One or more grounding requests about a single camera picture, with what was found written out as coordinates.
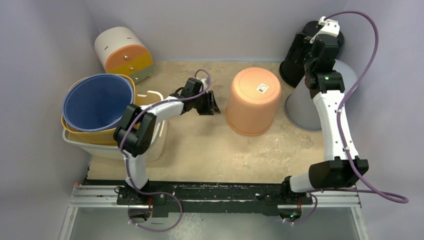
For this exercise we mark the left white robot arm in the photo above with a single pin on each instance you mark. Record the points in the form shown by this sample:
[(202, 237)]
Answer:
[(134, 134)]

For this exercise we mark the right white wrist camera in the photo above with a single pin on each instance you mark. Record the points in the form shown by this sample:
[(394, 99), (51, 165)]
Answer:
[(328, 27)]

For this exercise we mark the black plastic bin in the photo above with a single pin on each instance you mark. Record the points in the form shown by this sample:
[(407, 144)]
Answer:
[(310, 28)]

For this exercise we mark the grey plastic bin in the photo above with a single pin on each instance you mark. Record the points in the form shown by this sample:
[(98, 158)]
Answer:
[(299, 106)]

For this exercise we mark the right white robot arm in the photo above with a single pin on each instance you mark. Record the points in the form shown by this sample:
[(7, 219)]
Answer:
[(316, 105)]

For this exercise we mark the white mesh basket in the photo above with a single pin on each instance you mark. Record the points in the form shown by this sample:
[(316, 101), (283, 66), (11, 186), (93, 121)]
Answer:
[(101, 144)]

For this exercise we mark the blue plastic bucket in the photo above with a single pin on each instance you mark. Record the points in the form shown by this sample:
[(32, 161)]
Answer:
[(97, 102)]

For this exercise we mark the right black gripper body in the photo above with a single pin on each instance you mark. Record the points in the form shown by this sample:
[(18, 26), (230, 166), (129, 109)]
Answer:
[(307, 42)]

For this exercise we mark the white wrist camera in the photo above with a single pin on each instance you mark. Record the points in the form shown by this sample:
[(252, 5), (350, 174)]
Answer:
[(206, 83), (328, 27)]

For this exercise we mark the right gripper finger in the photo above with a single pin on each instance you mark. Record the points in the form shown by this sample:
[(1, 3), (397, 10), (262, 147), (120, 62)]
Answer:
[(301, 44), (294, 68)]

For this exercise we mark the aluminium mounting rail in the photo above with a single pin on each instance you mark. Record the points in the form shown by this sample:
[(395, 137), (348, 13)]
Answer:
[(104, 196)]

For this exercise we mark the white drawer container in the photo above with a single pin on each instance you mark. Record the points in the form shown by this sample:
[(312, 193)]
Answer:
[(120, 51)]

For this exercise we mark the orange capybara bin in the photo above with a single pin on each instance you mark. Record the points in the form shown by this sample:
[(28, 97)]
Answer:
[(254, 97)]

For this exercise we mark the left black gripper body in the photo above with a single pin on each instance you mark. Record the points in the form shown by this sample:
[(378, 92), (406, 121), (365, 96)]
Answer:
[(196, 101)]

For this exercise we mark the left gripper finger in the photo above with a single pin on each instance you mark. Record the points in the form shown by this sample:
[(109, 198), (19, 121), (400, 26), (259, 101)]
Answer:
[(204, 105), (213, 106)]

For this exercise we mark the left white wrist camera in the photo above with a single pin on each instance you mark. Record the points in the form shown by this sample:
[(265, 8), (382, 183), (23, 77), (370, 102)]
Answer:
[(206, 83)]

